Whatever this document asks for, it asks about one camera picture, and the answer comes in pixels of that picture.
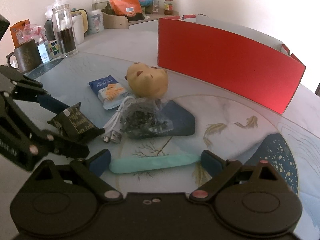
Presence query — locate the teal plastic strip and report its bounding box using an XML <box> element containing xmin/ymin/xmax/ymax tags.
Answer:
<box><xmin>109</xmin><ymin>154</ymin><xmax>200</xmax><ymax>174</ymax></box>

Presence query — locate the red lidded sauce jar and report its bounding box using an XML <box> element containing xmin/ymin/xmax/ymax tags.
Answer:
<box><xmin>164</xmin><ymin>0</ymin><xmax>173</xmax><ymax>15</ymax></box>

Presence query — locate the yellow spotted squishy toy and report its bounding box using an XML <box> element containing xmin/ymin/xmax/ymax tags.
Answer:
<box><xmin>125</xmin><ymin>62</ymin><xmax>169</xmax><ymax>99</ymax></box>

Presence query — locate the red cardboard box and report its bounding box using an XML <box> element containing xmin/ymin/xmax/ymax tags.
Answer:
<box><xmin>157</xmin><ymin>18</ymin><xmax>305</xmax><ymax>114</ymax></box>

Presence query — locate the white usb cable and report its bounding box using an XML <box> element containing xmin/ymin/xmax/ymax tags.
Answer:
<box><xmin>101</xmin><ymin>94</ymin><xmax>137</xmax><ymax>144</ymax></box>

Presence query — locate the clear bag dark tea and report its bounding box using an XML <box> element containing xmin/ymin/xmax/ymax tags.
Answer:
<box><xmin>120</xmin><ymin>98</ymin><xmax>174</xmax><ymax>139</ymax></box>

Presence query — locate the rubiks cube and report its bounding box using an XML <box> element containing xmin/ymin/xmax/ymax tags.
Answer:
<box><xmin>37</xmin><ymin>40</ymin><xmax>60</xmax><ymax>63</ymax></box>

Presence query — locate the white patterned cup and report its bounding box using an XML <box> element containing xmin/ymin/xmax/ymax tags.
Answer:
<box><xmin>87</xmin><ymin>9</ymin><xmax>104</xmax><ymax>34</ymax></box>

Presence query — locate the blue biscuit packet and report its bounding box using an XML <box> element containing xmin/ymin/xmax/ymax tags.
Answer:
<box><xmin>89</xmin><ymin>75</ymin><xmax>131</xmax><ymax>110</ymax></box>

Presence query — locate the dark ceramic mug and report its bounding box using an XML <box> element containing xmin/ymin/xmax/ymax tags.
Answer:
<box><xmin>6</xmin><ymin>39</ymin><xmax>42</xmax><ymax>73</ymax></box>

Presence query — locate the black snack packet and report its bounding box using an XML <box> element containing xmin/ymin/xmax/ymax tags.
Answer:
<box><xmin>47</xmin><ymin>102</ymin><xmax>104</xmax><ymax>144</ymax></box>

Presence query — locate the glass tumbler dark liquid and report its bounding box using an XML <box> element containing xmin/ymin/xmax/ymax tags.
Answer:
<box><xmin>52</xmin><ymin>4</ymin><xmax>77</xmax><ymax>58</ymax></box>

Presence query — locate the white kettle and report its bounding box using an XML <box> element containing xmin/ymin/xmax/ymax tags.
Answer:
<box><xmin>72</xmin><ymin>12</ymin><xmax>85</xmax><ymax>45</ymax></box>

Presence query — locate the red candy bag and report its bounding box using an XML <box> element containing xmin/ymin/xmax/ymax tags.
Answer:
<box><xmin>10</xmin><ymin>20</ymin><xmax>47</xmax><ymax>48</ymax></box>

